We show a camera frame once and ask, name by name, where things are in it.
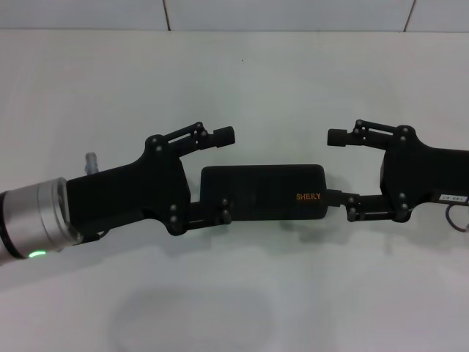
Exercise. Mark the black glasses case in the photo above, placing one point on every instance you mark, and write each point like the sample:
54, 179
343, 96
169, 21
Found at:
256, 190

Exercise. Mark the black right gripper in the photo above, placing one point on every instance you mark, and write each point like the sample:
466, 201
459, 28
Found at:
421, 176

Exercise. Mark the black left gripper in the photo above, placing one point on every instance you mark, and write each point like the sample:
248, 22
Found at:
128, 194

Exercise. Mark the left gripper connector plug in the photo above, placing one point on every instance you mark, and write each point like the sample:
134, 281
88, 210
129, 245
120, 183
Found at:
91, 163

